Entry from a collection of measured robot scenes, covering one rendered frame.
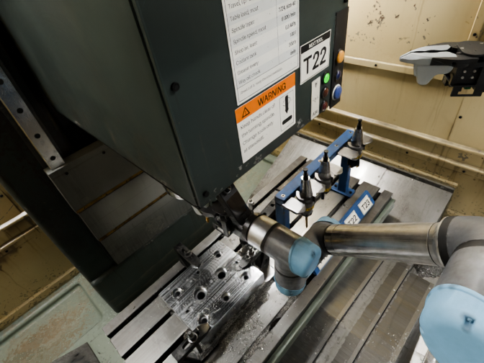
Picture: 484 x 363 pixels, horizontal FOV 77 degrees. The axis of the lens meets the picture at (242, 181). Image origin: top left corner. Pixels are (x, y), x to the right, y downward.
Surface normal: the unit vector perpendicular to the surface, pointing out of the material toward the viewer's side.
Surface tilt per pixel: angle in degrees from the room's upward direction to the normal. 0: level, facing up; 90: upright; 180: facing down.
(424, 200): 24
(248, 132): 90
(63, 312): 0
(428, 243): 60
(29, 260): 90
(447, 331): 87
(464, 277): 41
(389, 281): 8
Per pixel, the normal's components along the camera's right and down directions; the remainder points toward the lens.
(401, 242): -0.87, -0.10
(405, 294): -0.03, -0.80
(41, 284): 0.73, 0.39
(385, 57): -0.68, 0.55
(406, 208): -0.39, -0.44
